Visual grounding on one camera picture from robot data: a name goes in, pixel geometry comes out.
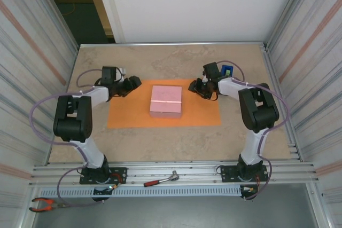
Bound orange wrapping paper sheet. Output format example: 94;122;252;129
106;78;222;129

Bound pink gift box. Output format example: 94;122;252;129
149;85;183;120

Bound blue tape dispenser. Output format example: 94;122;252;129
221;64;234;78

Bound thin black right gripper cable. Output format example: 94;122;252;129
203;91;219;103

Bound thin aluminium table edge rail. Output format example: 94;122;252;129
79;41;268;48

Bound aluminium side rail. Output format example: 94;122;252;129
260;42;304;162

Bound white door frame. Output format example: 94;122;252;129
92;0;126;44

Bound wide aluminium mounting rail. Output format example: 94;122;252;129
28;160;320;188

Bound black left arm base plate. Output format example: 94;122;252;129
79;167;128;185

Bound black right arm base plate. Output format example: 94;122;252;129
220;164;269;183

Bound orange floor cable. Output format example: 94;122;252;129
63;3;81;17

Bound aluminium corner post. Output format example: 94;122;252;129
266;0;316;46
32;0;80;50

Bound red handled ratchet wrench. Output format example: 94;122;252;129
143;169;180;188

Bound grey slotted cable duct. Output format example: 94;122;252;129
38;186;243;198

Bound orange handled pliers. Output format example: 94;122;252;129
28;197;73;213

